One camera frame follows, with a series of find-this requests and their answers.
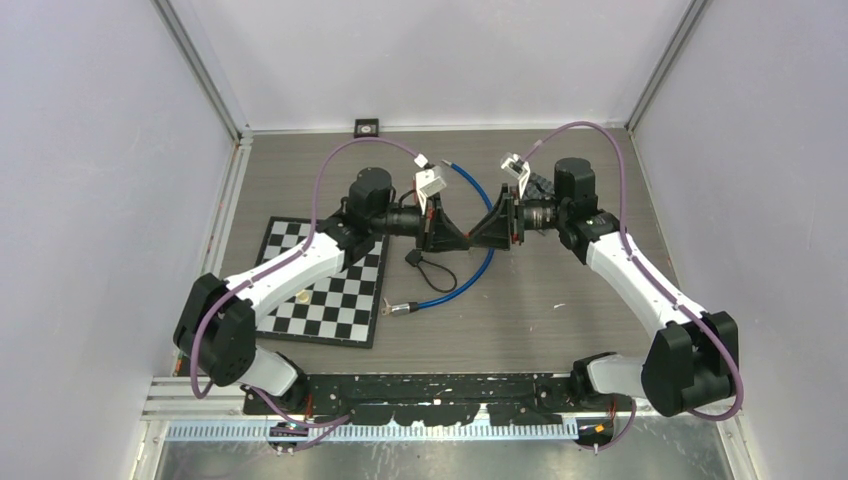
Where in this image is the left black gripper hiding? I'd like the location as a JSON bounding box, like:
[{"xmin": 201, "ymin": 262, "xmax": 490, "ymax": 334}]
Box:
[{"xmin": 370, "ymin": 193, "xmax": 468, "ymax": 257}]

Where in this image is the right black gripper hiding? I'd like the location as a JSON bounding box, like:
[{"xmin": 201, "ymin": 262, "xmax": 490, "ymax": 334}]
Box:
[{"xmin": 468, "ymin": 184, "xmax": 568, "ymax": 252}]

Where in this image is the black cable padlock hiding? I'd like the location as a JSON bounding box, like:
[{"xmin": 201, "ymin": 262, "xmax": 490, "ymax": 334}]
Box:
[{"xmin": 404, "ymin": 249, "xmax": 460, "ymax": 294}]

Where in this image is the blue cable lock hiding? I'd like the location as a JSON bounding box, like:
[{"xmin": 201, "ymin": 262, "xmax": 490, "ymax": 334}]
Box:
[{"xmin": 379, "ymin": 160, "xmax": 495, "ymax": 316}]

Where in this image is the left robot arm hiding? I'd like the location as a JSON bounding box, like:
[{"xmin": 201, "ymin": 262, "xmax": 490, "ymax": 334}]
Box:
[{"xmin": 173, "ymin": 166, "xmax": 447, "ymax": 414}]

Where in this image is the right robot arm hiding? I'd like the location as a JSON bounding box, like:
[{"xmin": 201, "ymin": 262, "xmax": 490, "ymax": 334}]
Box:
[{"xmin": 469, "ymin": 154, "xmax": 744, "ymax": 421}]

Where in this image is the grey building plate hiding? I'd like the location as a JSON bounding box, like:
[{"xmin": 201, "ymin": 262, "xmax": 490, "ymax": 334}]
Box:
[{"xmin": 523, "ymin": 173, "xmax": 555, "ymax": 200}]

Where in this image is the black white chessboard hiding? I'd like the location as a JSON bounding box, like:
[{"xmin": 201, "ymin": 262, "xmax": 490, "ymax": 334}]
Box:
[{"xmin": 257, "ymin": 236, "xmax": 390, "ymax": 349}]

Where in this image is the small black square device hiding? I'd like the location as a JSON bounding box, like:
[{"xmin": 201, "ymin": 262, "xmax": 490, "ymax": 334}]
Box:
[{"xmin": 353, "ymin": 118, "xmax": 380, "ymax": 139}]

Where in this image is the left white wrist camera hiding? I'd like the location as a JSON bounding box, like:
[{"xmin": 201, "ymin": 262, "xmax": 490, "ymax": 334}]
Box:
[{"xmin": 413, "ymin": 153, "xmax": 447, "ymax": 216}]

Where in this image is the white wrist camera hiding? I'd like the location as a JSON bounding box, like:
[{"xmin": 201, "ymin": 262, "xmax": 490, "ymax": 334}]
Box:
[
  {"xmin": 413, "ymin": 153, "xmax": 447, "ymax": 216},
  {"xmin": 500, "ymin": 153, "xmax": 531, "ymax": 199}
]

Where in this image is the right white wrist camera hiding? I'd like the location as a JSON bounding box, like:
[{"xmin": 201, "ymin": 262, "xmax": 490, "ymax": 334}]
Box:
[{"xmin": 500, "ymin": 153, "xmax": 531, "ymax": 199}]

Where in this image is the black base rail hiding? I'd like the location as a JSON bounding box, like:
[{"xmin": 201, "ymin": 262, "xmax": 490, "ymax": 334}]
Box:
[{"xmin": 241, "ymin": 372, "xmax": 627, "ymax": 429}]

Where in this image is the aluminium frame rail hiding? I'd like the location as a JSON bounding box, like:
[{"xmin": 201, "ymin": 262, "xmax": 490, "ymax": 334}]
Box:
[{"xmin": 164, "ymin": 418, "xmax": 580, "ymax": 443}]

